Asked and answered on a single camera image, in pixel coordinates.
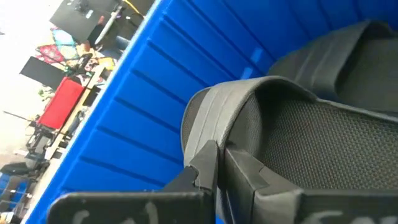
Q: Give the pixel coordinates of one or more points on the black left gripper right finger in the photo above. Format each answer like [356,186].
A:
[280,208]

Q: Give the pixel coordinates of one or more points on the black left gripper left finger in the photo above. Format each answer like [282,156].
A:
[140,208]

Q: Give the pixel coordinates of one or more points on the black rubber slide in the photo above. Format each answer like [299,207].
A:
[326,146]
[326,59]

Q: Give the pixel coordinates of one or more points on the blue plastic bin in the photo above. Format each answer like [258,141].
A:
[155,93]

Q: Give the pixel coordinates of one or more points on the red flat panel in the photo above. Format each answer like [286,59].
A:
[62,102]

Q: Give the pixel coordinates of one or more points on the black flat panel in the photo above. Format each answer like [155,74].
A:
[42,72]

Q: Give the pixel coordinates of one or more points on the white rod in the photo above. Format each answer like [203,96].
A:
[107,26]

